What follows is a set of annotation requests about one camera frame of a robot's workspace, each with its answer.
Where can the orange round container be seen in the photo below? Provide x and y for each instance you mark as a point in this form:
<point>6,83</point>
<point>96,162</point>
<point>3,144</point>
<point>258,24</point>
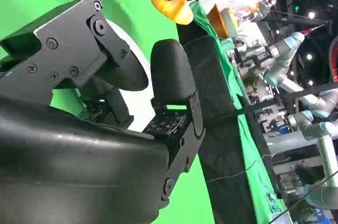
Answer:
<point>217,20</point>

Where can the lilac plate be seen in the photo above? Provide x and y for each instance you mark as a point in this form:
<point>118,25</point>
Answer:
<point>140,57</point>

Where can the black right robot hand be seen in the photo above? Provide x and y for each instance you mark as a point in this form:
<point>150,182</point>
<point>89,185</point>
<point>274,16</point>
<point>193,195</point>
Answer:
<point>66,155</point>

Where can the black backdrop cloth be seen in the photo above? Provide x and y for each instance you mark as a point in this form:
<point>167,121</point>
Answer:
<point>219,97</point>

